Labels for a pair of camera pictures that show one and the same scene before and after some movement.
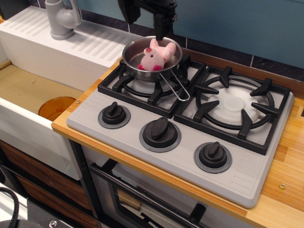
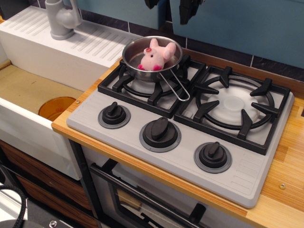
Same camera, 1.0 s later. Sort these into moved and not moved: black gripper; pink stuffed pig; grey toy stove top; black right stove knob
Moved: black gripper
Not moved: pink stuffed pig; grey toy stove top; black right stove knob
